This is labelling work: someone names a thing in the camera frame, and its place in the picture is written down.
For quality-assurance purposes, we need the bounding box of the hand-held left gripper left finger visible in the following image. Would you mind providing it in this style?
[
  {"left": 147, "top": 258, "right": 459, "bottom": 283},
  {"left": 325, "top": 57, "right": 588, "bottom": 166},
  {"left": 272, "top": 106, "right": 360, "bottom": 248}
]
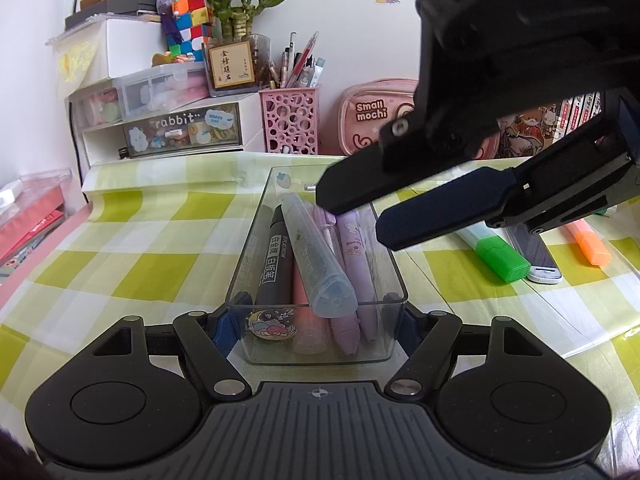
[{"left": 75, "top": 307, "right": 253, "bottom": 399}]

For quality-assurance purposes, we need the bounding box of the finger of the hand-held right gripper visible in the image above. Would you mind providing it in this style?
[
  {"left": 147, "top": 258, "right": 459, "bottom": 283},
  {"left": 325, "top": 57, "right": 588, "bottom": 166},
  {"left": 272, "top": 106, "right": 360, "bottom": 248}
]
[
  {"left": 316, "top": 109, "right": 500, "bottom": 217},
  {"left": 376, "top": 89, "right": 640, "bottom": 252}
]

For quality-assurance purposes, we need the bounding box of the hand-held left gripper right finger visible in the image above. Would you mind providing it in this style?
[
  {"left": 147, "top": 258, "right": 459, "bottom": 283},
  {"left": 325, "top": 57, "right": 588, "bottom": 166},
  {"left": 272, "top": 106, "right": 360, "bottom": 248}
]
[{"left": 385, "top": 307, "right": 556, "bottom": 399}]

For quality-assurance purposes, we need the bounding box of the clear plastic box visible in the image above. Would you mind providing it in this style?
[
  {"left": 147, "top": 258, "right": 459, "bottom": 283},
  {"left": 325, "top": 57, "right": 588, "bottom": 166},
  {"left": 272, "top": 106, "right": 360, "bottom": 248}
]
[{"left": 226, "top": 165, "right": 409, "bottom": 365}]

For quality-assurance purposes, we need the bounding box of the slim lilac pen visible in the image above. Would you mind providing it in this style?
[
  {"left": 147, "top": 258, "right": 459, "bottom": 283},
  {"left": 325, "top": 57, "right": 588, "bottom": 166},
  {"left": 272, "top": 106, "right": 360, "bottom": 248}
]
[{"left": 312, "top": 209, "right": 362, "bottom": 357}]

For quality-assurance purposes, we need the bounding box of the green highlighter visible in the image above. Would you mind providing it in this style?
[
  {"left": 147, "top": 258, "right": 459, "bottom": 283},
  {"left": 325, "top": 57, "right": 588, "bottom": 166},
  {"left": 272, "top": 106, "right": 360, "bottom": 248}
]
[{"left": 454, "top": 224, "right": 532, "bottom": 284}]

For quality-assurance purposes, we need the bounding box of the pink highlighter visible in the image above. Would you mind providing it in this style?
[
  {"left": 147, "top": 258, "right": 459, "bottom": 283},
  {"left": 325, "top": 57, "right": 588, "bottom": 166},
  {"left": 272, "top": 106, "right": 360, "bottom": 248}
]
[{"left": 292, "top": 265, "right": 335, "bottom": 354}]

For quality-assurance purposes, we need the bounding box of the black marker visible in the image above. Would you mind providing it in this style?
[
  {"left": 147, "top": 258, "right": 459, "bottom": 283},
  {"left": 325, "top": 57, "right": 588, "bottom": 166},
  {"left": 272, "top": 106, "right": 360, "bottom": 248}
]
[{"left": 255, "top": 204, "right": 294, "bottom": 309}]

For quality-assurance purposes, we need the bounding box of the light blue pen tube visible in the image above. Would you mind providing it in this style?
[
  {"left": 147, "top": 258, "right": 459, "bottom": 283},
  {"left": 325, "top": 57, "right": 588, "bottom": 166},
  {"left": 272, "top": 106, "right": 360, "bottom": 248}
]
[{"left": 277, "top": 192, "right": 359, "bottom": 321}]

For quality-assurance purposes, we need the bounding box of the silver phone-shaped eraser case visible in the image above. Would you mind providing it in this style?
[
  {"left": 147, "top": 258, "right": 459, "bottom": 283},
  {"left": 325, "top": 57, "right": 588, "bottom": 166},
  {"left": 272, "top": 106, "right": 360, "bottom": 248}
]
[{"left": 505, "top": 222, "right": 564, "bottom": 284}]

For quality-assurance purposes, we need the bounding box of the orange highlighter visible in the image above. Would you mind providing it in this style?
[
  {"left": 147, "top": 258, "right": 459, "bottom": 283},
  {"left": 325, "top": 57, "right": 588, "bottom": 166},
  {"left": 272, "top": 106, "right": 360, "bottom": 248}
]
[{"left": 565, "top": 217, "right": 612, "bottom": 267}]

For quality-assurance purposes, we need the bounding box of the pink cartoon pencil case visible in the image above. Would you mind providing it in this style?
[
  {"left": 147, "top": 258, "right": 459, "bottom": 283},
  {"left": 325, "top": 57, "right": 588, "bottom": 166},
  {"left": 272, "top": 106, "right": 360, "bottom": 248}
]
[{"left": 337, "top": 78, "right": 501, "bottom": 159}]

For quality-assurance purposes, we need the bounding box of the pink perforated pen holder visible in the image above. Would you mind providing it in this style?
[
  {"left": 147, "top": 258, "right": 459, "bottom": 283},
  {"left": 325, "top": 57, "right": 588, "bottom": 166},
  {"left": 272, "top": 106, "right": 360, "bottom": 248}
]
[{"left": 259, "top": 85, "right": 321, "bottom": 156}]

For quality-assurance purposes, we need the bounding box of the green checked tablecloth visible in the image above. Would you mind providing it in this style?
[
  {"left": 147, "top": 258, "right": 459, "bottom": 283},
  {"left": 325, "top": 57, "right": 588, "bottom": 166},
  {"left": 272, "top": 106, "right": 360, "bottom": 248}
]
[{"left": 0, "top": 152, "right": 640, "bottom": 480}]

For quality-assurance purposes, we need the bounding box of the cluster of pens and pencils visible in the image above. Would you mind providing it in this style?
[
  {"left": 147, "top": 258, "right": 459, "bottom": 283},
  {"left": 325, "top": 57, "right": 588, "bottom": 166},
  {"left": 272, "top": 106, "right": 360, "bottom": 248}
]
[{"left": 269, "top": 31, "right": 327, "bottom": 89}]

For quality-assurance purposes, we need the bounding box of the glass vase with label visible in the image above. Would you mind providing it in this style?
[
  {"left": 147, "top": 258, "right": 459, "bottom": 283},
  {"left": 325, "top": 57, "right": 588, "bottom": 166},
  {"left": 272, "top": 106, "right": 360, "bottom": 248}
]
[{"left": 201, "top": 34, "right": 271, "bottom": 99}]

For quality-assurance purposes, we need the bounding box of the white desktop drawer organizer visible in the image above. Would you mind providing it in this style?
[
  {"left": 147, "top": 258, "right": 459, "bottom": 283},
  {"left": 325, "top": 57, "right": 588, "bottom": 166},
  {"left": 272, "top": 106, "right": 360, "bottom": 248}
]
[{"left": 67, "top": 65, "right": 262, "bottom": 169}]

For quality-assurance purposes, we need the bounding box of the lucky bamboo plant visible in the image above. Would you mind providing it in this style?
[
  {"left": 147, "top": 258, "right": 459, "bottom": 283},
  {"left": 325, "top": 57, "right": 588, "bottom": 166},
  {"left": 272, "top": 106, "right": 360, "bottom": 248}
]
[{"left": 201, "top": 0, "right": 292, "bottom": 44}]

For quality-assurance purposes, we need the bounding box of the clear mini drawer unit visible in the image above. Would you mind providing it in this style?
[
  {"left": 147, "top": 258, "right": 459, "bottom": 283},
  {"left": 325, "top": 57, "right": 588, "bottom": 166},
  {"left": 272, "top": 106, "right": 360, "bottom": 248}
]
[{"left": 112, "top": 65, "right": 209, "bottom": 122}]

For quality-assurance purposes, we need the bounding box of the small tan toy figure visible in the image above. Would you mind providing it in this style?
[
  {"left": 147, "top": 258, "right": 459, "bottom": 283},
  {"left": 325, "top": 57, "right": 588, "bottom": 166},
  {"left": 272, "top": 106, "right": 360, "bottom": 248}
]
[{"left": 151, "top": 51, "right": 199, "bottom": 67}]

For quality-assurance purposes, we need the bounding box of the colourful puzzle cube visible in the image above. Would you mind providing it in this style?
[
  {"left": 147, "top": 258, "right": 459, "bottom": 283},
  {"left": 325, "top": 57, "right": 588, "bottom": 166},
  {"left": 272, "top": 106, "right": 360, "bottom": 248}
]
[{"left": 169, "top": 0, "right": 216, "bottom": 57}]

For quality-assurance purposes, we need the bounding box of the purple tassel charm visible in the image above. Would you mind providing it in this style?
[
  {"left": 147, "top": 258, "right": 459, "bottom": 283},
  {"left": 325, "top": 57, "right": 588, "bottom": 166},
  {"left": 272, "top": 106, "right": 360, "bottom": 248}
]
[{"left": 156, "top": 0, "right": 189, "bottom": 47}]

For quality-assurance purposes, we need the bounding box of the white storage box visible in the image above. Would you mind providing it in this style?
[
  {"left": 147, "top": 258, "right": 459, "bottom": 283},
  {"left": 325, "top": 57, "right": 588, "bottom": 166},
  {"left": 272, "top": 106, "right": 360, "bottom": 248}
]
[{"left": 47, "top": 19, "right": 167, "bottom": 102}]

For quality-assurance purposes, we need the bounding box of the black flat box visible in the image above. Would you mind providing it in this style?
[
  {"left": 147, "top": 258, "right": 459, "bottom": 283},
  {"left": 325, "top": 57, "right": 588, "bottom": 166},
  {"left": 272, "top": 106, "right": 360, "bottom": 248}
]
[{"left": 65, "top": 0, "right": 162, "bottom": 32}]

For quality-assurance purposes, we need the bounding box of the clear plastic sleeve yellow print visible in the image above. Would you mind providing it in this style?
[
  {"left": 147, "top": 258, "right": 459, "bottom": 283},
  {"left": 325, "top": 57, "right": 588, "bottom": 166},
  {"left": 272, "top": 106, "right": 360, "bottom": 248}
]
[{"left": 46, "top": 29, "right": 102, "bottom": 99}]

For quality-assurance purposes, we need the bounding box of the black power cable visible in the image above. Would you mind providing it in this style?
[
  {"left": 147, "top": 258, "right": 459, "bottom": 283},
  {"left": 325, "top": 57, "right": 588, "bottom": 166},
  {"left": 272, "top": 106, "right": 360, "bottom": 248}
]
[{"left": 69, "top": 0, "right": 90, "bottom": 207}]

